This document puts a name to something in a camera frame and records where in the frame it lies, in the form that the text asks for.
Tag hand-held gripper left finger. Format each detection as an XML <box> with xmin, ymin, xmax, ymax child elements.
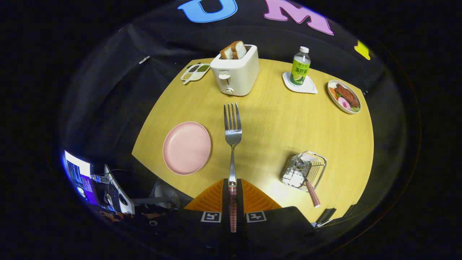
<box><xmin>155</xmin><ymin>178</ymin><xmax>231</xmax><ymax>259</ymax></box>

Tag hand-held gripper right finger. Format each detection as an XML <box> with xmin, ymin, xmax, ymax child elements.
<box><xmin>236</xmin><ymin>178</ymin><xmax>318</xmax><ymax>257</ymax></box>

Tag fork with checkered handle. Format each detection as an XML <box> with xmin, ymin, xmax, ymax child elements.
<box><xmin>223</xmin><ymin>103</ymin><xmax>243</xmax><ymax>233</ymax></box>

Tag spoon with checkered handle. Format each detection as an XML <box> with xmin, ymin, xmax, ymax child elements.
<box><xmin>294</xmin><ymin>161</ymin><xmax>321</xmax><ymax>208</ymax></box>

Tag pink plate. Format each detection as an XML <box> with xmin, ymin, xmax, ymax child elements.
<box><xmin>162</xmin><ymin>121</ymin><xmax>212</xmax><ymax>176</ymax></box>

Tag white laptop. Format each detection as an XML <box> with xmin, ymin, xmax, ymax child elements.
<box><xmin>104</xmin><ymin>164</ymin><xmax>136</xmax><ymax>215</ymax></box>

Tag white toaster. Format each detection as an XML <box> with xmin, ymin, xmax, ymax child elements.
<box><xmin>210</xmin><ymin>44</ymin><xmax>260</xmax><ymax>96</ymax></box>

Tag white divided seasoning dish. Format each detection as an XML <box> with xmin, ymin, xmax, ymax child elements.
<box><xmin>180</xmin><ymin>64</ymin><xmax>211</xmax><ymax>84</ymax></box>

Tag white coaster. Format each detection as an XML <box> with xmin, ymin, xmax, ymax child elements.
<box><xmin>282</xmin><ymin>71</ymin><xmax>318</xmax><ymax>94</ymax></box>

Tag green label drink bottle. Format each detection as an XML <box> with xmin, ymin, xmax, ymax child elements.
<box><xmin>289</xmin><ymin>46</ymin><xmax>311</xmax><ymax>86</ymax></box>

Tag white plate of food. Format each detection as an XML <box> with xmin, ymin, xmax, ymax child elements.
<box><xmin>327</xmin><ymin>80</ymin><xmax>362</xmax><ymax>114</ymax></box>

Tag bread slices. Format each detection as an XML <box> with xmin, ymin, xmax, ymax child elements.
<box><xmin>219</xmin><ymin>40</ymin><xmax>248</xmax><ymax>60</ymax></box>

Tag lit monitor screen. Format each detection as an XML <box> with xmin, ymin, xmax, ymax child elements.
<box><xmin>63</xmin><ymin>150</ymin><xmax>97</xmax><ymax>205</ymax></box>

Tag metal wire basket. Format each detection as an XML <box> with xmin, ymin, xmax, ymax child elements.
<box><xmin>281</xmin><ymin>151</ymin><xmax>327</xmax><ymax>192</ymax></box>

